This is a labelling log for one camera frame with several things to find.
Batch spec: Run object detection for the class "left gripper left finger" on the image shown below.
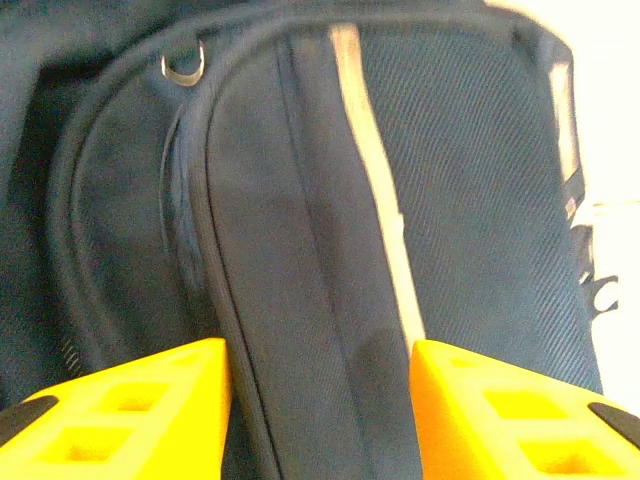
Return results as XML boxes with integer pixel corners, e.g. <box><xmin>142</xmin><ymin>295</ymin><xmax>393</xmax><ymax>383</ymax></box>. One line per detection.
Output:
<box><xmin>0</xmin><ymin>337</ymin><xmax>235</xmax><ymax>480</ymax></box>

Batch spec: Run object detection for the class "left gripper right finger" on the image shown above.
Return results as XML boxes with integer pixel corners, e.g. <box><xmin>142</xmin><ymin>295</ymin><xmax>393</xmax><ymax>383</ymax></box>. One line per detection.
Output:
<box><xmin>409</xmin><ymin>338</ymin><xmax>640</xmax><ymax>480</ymax></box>

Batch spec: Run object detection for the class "navy blue backpack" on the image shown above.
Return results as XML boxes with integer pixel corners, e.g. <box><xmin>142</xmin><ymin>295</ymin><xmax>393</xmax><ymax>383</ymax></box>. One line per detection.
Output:
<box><xmin>0</xmin><ymin>0</ymin><xmax>621</xmax><ymax>480</ymax></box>

